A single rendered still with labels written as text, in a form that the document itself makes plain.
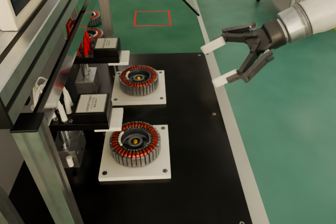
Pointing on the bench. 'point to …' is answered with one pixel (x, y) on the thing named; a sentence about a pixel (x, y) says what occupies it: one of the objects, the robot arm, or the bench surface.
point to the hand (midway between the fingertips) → (211, 65)
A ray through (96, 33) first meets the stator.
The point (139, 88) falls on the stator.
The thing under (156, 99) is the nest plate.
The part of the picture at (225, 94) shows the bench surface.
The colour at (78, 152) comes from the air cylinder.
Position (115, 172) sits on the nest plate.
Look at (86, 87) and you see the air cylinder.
